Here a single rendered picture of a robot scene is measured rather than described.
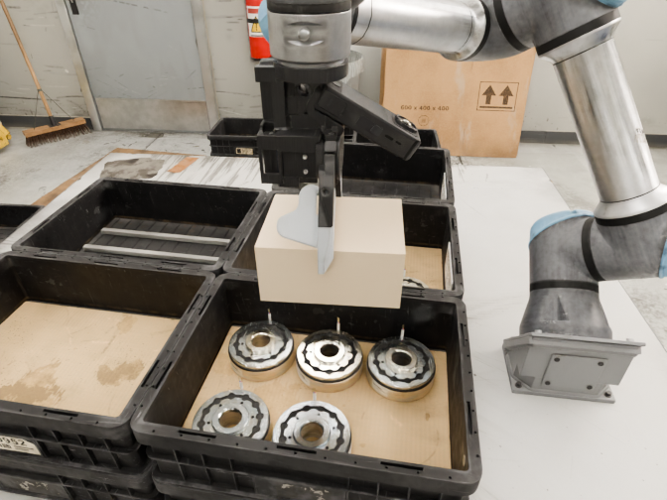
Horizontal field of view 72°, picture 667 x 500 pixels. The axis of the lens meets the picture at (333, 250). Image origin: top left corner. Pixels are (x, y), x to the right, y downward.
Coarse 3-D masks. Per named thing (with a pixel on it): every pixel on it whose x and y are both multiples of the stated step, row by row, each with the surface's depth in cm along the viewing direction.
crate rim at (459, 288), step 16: (272, 192) 100; (288, 192) 100; (448, 208) 95; (256, 224) 90; (240, 240) 84; (224, 272) 77; (240, 272) 77; (256, 272) 77; (416, 288) 73; (464, 288) 73
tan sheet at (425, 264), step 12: (408, 252) 99; (420, 252) 99; (432, 252) 99; (408, 264) 95; (420, 264) 95; (432, 264) 95; (408, 276) 92; (420, 276) 92; (432, 276) 92; (432, 288) 89
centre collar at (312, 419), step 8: (312, 416) 61; (296, 424) 60; (304, 424) 61; (320, 424) 60; (328, 424) 60; (296, 432) 59; (328, 432) 59; (296, 440) 58; (304, 440) 58; (320, 440) 58; (328, 440) 59
